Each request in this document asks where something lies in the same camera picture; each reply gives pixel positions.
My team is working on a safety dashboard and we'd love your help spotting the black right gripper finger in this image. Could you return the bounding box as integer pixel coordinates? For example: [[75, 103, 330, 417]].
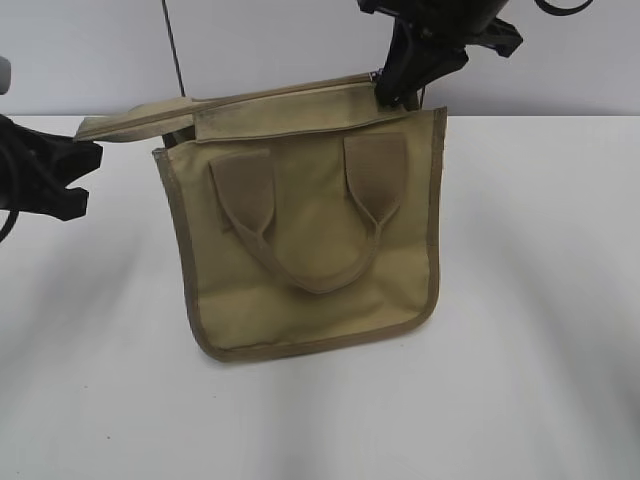
[[400, 48, 469, 103], [375, 19, 439, 107]]

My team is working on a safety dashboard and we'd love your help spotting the left black wall cable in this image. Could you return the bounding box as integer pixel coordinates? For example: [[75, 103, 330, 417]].
[[161, 0, 190, 100]]

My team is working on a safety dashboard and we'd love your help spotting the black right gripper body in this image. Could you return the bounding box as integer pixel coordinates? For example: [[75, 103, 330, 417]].
[[357, 0, 523, 58]]

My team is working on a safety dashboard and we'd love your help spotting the yellow canvas tote bag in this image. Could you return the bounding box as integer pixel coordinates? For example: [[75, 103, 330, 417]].
[[76, 74, 447, 361]]

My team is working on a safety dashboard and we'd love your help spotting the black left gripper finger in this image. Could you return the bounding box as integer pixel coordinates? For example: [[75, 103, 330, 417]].
[[29, 187, 88, 221], [52, 139, 103, 190]]

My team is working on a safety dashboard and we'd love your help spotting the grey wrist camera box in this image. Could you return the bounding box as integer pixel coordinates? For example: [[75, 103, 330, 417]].
[[0, 56, 12, 95]]

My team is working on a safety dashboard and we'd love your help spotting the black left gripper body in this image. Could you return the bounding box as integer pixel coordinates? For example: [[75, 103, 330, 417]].
[[1, 115, 64, 213]]

